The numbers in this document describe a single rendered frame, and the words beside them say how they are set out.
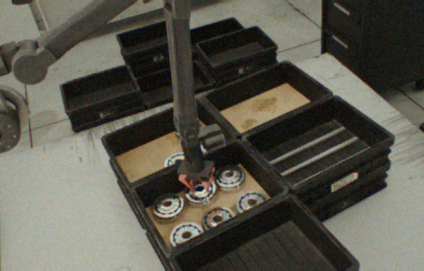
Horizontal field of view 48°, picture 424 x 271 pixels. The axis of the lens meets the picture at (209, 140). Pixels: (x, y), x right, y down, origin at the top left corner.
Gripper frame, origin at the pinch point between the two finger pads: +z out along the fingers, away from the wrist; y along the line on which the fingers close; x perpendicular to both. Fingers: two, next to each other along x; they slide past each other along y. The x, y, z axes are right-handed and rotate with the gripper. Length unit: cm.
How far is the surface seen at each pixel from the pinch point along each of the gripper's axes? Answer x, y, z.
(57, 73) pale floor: -178, 198, 88
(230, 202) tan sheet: 0.9, -10.1, 4.1
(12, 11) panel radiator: -195, 233, 42
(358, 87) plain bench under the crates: -86, -43, 17
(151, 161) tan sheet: -12.7, 23.2, 4.2
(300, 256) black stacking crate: 16.1, -34.6, 4.1
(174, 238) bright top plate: 19.8, 1.3, 1.2
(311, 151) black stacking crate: -26.8, -31.1, 4.2
